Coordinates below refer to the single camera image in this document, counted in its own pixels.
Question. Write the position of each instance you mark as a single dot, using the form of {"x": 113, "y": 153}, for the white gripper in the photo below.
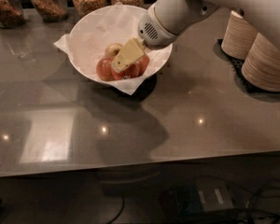
{"x": 154, "y": 32}

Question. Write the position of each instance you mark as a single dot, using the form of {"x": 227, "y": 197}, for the red apple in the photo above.
{"x": 142, "y": 64}
{"x": 132, "y": 71}
{"x": 103, "y": 69}

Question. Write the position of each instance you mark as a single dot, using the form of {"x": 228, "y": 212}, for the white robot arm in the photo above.
{"x": 263, "y": 15}

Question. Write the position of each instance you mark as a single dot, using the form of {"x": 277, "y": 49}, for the yellow-green back apple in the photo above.
{"x": 112, "y": 50}

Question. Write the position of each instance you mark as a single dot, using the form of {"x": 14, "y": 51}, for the white bowl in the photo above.
{"x": 93, "y": 33}

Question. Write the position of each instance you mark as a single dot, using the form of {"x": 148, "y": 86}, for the white paper liner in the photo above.
{"x": 158, "y": 59}

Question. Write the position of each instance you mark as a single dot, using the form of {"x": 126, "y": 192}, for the black tray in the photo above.
{"x": 239, "y": 69}

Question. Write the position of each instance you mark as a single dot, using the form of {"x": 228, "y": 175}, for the back stack of paper bowls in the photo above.
{"x": 239, "y": 37}

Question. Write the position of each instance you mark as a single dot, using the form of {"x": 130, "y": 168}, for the stack of paper bowls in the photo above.
{"x": 266, "y": 66}
{"x": 239, "y": 37}

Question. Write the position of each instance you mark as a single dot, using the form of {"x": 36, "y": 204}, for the far left glass jar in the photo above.
{"x": 11, "y": 14}

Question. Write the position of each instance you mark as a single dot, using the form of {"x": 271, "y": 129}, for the front stack of paper bowls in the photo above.
{"x": 266, "y": 66}

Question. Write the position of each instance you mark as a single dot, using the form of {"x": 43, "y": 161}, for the black box under table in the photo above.
{"x": 202, "y": 198}

